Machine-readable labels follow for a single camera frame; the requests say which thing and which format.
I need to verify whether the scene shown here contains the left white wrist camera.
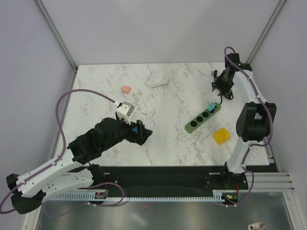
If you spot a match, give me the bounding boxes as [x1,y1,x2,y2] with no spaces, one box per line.
[114,101,135,125]

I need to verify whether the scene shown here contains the teal plug adapter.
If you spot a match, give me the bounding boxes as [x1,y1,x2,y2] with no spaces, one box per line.
[207,102,216,113]

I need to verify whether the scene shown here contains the white triangular power strip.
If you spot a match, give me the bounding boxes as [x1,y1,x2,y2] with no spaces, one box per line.
[146,70,169,88]

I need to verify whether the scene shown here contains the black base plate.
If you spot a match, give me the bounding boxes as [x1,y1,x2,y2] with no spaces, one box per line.
[71,164,249,199]

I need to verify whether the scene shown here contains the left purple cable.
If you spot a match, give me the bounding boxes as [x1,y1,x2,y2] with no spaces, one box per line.
[0,89,125,218]

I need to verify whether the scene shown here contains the white slotted cable duct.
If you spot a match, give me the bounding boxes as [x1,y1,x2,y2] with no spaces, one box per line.
[49,190,238,202]

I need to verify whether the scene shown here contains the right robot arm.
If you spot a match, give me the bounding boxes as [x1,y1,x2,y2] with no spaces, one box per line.
[212,51,277,189]

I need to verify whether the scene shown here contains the smartphone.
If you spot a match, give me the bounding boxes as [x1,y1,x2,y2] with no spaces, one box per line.
[247,221,267,230]

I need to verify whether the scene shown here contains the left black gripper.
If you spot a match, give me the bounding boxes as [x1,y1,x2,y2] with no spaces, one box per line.
[102,115,152,151]

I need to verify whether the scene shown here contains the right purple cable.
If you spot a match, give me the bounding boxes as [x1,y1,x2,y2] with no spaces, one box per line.
[224,46,274,207]

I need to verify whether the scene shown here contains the pink plug adapter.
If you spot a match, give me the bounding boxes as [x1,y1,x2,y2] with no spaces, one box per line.
[121,85,131,94]

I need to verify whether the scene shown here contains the aluminium frame post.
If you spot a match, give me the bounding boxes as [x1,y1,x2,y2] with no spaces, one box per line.
[246,0,287,69]
[33,0,79,72]

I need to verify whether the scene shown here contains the purple cable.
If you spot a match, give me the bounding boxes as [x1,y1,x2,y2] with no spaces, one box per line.
[224,46,274,207]
[0,89,125,218]

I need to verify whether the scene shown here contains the left aluminium frame post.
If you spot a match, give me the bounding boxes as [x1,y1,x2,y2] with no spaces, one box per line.
[33,0,79,72]

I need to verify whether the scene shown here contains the right aluminium frame post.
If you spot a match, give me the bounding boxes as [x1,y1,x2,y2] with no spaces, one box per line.
[246,0,287,69]

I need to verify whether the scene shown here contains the green power strip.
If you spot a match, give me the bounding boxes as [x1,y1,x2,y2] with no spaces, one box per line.
[185,103,221,134]

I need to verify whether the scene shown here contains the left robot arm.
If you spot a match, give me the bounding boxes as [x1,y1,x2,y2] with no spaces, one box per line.
[6,117,153,214]

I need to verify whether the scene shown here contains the yellow cube socket adapter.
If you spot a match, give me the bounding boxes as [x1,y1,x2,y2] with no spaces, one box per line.
[213,127,231,145]

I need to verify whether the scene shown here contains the black power cord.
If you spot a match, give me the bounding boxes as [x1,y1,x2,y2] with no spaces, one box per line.
[210,69,235,105]

